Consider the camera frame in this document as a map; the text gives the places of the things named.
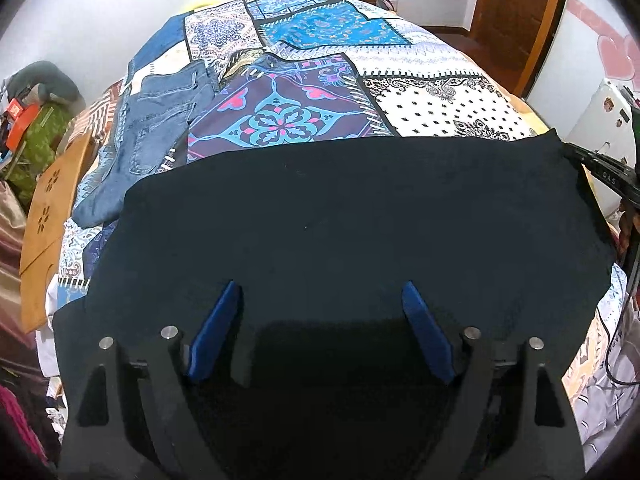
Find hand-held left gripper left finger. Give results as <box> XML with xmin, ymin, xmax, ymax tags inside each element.
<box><xmin>57</xmin><ymin>280</ymin><xmax>246</xmax><ymax>480</ymax></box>

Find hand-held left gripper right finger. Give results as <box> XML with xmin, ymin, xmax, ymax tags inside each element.
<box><xmin>401</xmin><ymin>281</ymin><xmax>587</xmax><ymax>480</ymax></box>

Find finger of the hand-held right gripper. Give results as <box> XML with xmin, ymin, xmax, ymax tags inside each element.
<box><xmin>565</xmin><ymin>142</ymin><xmax>640</xmax><ymax>199</ymax></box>

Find black pants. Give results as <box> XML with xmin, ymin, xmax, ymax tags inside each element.
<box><xmin>52</xmin><ymin>127</ymin><xmax>621</xmax><ymax>480</ymax></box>

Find white appliance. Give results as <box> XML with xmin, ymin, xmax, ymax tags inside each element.
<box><xmin>562</xmin><ymin>77</ymin><xmax>640</xmax><ymax>211</ymax></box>

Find white crumpled cloth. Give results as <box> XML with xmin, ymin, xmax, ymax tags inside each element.
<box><xmin>46</xmin><ymin>402</ymin><xmax>69</xmax><ymax>435</ymax></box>

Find patchwork printed bedspread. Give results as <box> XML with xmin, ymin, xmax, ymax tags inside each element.
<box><xmin>45</xmin><ymin>0</ymin><xmax>628</xmax><ymax>480</ymax></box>

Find brown wooden door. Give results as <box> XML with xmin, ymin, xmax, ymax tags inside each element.
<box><xmin>470</xmin><ymin>0</ymin><xmax>568</xmax><ymax>96</ymax></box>

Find blue jeans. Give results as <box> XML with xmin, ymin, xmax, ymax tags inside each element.
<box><xmin>72</xmin><ymin>60</ymin><xmax>221</xmax><ymax>228</ymax></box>

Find dark maroon garment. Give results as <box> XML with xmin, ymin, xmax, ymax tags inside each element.
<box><xmin>0</xmin><ymin>385</ymin><xmax>48</xmax><ymax>463</ymax></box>

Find green patterned bag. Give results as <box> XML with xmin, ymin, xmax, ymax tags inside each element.
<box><xmin>2</xmin><ymin>102</ymin><xmax>76</xmax><ymax>211</ymax></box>

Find orange box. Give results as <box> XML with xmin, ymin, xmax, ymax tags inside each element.
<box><xmin>7</xmin><ymin>100</ymin><xmax>41</xmax><ymax>148</ymax></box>

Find grey curved pillow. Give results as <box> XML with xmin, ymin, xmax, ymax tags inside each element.
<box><xmin>10</xmin><ymin>60</ymin><xmax>86</xmax><ymax>111</ymax></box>

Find pink heart wall sticker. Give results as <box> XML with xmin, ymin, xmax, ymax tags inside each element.
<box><xmin>570</xmin><ymin>0</ymin><xmax>640</xmax><ymax>81</ymax></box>

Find black cable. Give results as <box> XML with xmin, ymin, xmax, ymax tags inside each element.
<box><xmin>602</xmin><ymin>260</ymin><xmax>640</xmax><ymax>388</ymax></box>

